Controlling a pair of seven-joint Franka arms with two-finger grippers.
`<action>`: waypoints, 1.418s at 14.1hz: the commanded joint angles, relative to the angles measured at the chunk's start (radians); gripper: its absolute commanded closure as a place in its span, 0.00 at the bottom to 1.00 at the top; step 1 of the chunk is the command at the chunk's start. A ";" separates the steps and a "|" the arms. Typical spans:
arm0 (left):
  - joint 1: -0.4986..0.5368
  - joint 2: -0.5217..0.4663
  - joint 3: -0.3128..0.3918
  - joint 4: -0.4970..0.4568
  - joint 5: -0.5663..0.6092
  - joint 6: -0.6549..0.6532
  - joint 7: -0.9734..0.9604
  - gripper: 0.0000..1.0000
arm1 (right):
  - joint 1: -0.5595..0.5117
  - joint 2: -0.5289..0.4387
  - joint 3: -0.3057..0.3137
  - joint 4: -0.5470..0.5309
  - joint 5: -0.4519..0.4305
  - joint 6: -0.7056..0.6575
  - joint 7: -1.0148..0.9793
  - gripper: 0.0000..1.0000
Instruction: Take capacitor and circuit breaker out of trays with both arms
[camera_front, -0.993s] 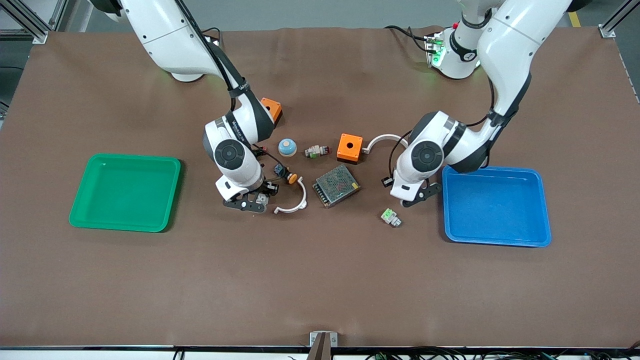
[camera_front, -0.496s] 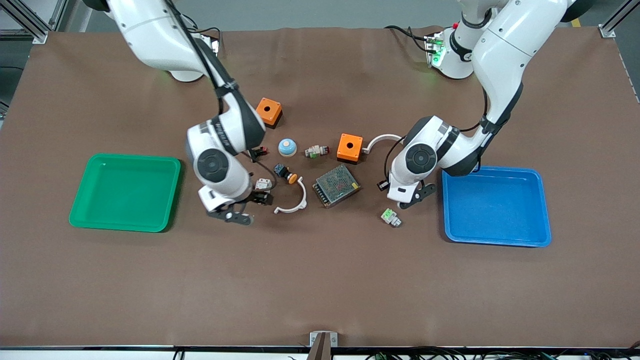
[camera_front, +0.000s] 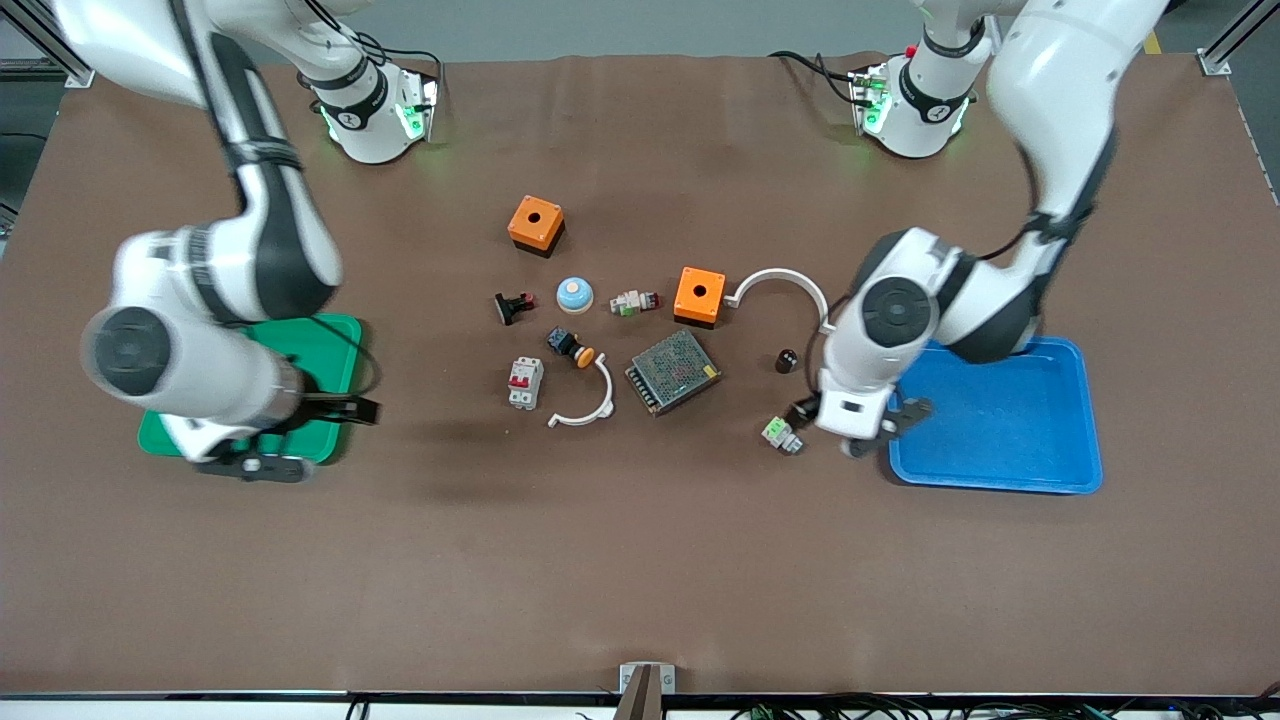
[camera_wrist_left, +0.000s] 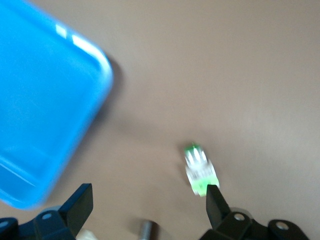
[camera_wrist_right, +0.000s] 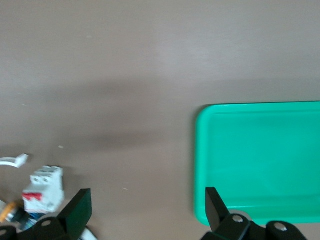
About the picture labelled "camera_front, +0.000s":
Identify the blue dome push button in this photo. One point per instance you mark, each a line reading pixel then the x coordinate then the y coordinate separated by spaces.
pixel 575 296

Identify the black orange emergency stop button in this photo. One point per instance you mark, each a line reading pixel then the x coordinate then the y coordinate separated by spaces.
pixel 568 346

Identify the black cylindrical capacitor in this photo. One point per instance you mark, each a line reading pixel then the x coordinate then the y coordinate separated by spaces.
pixel 787 361

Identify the blue plastic tray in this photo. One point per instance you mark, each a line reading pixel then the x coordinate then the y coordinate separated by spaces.
pixel 1000 430

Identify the brown table mat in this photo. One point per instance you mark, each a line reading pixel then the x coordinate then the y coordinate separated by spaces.
pixel 640 560

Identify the black red switch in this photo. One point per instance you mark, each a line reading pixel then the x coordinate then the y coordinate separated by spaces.
pixel 512 307

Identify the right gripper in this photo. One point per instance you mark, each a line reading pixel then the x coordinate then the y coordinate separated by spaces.
pixel 318 407

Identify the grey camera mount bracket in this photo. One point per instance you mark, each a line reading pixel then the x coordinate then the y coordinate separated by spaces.
pixel 647 685

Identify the aluminium frame profile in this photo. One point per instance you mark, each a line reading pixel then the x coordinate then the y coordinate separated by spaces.
pixel 1215 62
pixel 75 70

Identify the orange button box black base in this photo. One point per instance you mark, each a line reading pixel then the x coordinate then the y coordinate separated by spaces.
pixel 700 295

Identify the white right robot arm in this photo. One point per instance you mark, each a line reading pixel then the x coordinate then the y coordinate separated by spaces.
pixel 200 370

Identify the white red circuit breaker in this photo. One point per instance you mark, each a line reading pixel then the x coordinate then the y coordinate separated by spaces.
pixel 525 383

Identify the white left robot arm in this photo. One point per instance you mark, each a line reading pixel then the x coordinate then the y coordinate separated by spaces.
pixel 1060 90

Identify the green plastic tray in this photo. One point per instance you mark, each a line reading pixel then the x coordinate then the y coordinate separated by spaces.
pixel 335 350

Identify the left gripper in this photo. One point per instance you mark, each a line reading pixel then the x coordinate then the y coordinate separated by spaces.
pixel 803 411

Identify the green white contact block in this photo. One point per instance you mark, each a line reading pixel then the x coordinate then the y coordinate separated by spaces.
pixel 778 434

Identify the large white arc clamp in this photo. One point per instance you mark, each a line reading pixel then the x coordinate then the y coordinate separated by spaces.
pixel 790 274

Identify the small white arc clamp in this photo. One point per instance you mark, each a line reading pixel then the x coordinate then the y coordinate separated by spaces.
pixel 606 395

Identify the orange button box upper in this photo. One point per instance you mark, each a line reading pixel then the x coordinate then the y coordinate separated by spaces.
pixel 535 222

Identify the metal mesh power supply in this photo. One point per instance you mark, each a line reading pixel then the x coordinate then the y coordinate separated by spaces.
pixel 673 372

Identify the white green red indicator switch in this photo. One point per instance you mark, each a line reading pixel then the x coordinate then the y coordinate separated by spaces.
pixel 632 303

